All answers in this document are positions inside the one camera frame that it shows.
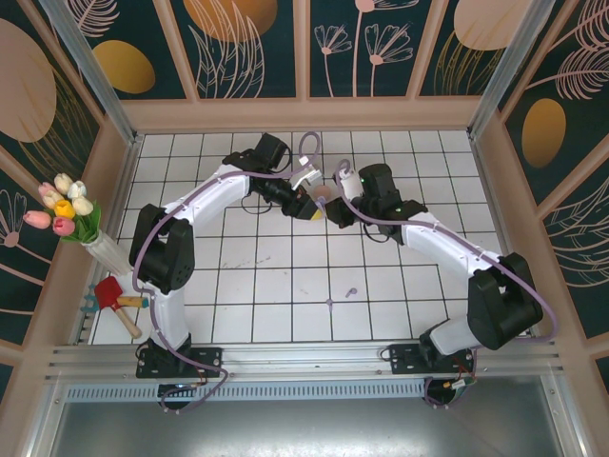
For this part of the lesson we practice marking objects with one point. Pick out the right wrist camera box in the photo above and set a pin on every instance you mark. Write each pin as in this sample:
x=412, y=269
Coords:
x=351, y=183

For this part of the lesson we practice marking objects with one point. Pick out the wall panel big pink oval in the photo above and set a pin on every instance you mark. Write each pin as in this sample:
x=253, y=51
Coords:
x=28, y=71

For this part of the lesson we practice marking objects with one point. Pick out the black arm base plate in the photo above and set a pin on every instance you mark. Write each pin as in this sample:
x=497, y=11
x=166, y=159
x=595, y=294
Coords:
x=404, y=359
x=204, y=362

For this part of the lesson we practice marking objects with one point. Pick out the wall panel golden oval feather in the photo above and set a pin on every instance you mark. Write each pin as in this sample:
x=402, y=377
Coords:
x=571, y=119

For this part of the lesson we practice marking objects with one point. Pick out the red toy shovel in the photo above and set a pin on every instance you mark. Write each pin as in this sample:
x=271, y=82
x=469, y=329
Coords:
x=109, y=295

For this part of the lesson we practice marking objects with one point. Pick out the grey metal sheet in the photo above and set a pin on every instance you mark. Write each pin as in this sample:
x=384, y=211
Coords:
x=304, y=433

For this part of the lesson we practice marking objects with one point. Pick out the wall panel pink leaf outlines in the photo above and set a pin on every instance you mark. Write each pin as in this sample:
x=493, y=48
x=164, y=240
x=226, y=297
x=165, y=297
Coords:
x=585, y=262

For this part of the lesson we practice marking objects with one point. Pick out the wall panel small golden oval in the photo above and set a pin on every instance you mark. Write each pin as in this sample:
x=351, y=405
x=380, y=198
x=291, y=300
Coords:
x=166, y=57

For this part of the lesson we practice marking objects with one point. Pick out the pink earbud charging case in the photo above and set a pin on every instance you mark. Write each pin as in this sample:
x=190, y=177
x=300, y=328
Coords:
x=323, y=192

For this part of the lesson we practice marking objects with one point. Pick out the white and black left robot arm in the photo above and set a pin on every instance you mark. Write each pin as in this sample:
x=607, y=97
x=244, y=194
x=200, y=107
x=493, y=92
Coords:
x=166, y=252

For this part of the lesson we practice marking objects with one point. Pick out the white ribbed vase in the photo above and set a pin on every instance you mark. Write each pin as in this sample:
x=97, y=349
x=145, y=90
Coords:
x=107, y=252

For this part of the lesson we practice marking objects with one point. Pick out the wall panel white flower outlines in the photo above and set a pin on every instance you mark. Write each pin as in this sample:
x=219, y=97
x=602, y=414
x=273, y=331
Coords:
x=19, y=266

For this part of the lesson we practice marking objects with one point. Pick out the wall panel pink flower outlines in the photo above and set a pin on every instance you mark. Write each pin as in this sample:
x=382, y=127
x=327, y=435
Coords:
x=342, y=71

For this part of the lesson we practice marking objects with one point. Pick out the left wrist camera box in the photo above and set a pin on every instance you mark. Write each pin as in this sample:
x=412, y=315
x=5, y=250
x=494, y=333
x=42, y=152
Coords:
x=304, y=173

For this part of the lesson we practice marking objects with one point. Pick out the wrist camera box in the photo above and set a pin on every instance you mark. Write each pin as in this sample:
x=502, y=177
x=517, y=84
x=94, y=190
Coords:
x=304, y=173
x=351, y=183

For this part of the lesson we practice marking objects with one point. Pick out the wall panel pink oval feathers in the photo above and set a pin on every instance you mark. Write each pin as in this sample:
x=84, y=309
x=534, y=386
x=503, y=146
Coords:
x=447, y=71

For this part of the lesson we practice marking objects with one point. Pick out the aluminium frame post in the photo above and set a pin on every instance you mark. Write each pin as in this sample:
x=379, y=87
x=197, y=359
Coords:
x=95, y=76
x=504, y=71

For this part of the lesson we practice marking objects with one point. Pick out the wall panel large orange circle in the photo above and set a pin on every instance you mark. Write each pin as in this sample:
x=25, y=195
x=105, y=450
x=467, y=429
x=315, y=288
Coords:
x=280, y=57

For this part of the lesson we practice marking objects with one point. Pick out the aluminium mounting rail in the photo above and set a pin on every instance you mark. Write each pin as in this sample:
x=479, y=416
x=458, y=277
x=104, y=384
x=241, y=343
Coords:
x=304, y=357

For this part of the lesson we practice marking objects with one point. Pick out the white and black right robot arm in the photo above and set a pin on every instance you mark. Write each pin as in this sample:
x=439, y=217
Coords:
x=504, y=304

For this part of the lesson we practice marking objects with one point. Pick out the artificial tulip bouquet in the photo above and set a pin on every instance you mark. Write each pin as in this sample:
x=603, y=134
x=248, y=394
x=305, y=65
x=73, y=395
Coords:
x=64, y=209

